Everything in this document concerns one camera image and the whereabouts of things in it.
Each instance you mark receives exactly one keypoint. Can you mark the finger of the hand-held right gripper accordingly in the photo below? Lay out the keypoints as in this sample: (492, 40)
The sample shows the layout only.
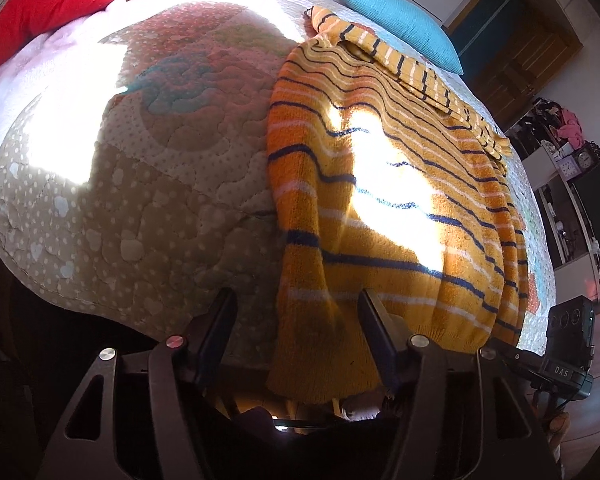
(517, 357)

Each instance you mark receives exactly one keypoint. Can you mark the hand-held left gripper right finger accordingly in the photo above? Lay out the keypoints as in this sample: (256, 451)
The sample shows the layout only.
(376, 322)

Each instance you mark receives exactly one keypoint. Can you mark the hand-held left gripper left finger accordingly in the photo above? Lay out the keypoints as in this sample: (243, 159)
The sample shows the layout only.
(219, 322)

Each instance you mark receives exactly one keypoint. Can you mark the orange striped knit sweater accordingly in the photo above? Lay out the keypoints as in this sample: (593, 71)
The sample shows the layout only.
(380, 200)

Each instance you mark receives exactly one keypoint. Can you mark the white shelf unit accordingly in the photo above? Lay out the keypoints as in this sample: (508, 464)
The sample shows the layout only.
(562, 210)

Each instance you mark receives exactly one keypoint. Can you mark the dotted patchwork quilt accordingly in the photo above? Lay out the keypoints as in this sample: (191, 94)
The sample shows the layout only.
(145, 185)

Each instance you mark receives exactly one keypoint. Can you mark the white square clock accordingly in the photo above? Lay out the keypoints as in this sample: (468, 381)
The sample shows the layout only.
(569, 167)

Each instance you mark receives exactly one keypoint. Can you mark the black round clock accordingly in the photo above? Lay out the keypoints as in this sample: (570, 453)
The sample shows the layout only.
(586, 158)

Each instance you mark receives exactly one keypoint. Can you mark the pink cloth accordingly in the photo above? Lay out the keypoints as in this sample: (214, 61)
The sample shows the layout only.
(572, 127)

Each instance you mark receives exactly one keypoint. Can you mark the wooden door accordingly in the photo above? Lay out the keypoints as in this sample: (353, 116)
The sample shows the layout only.
(527, 67)

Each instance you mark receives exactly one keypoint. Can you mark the blue knit pillow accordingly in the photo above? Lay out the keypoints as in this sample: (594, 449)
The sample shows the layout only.
(405, 20)

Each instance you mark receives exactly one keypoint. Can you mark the red pillow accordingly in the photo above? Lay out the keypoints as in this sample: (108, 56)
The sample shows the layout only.
(55, 0)

